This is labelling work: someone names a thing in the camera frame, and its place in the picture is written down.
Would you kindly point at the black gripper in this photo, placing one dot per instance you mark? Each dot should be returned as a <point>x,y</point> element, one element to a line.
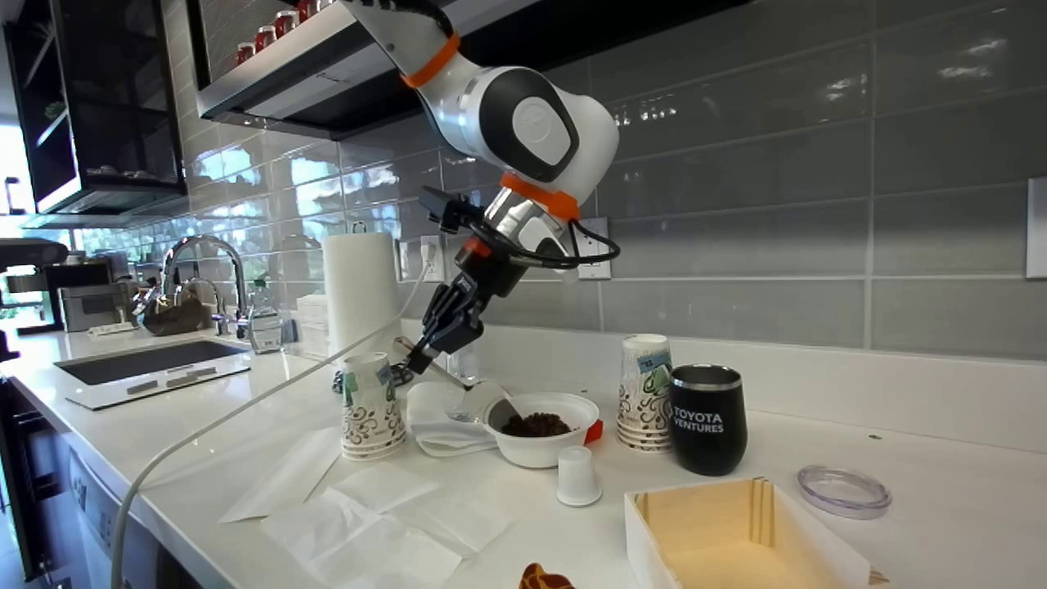
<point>452,315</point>

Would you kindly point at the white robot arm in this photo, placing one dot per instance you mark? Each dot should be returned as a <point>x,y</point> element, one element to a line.
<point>551,148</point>

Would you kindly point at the white bowl with coffee beans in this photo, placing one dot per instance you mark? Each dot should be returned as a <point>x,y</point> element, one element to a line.
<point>535,425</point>

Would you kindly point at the patterned paper cup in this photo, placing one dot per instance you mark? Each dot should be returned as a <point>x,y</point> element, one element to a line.
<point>370,417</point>

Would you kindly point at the white paper towel roll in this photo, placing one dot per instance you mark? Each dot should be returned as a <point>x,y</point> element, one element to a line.
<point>361,293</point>

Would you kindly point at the red plastic cup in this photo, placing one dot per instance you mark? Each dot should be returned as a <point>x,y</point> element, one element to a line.
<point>594,433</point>

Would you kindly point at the small white pod cup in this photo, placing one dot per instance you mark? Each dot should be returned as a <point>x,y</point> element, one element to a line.
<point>578,478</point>

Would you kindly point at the folded white napkin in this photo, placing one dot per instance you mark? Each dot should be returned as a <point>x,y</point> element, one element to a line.
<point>389,528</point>

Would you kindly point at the stacked patterned paper cups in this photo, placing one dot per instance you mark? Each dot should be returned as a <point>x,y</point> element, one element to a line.
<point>643,394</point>

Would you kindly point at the black travel mug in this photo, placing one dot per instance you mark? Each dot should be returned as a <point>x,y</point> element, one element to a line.
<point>709,421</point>

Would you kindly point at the chrome sink faucet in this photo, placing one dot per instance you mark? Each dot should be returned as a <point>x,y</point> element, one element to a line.
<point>201,287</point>

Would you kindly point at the white wooden box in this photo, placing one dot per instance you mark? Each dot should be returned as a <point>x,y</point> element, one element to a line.
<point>739,534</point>

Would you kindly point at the clear plastic lid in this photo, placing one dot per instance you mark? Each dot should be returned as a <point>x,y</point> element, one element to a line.
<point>842,493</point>

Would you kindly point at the white wall outlet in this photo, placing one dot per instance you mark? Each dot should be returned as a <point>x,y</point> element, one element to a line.
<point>594,246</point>

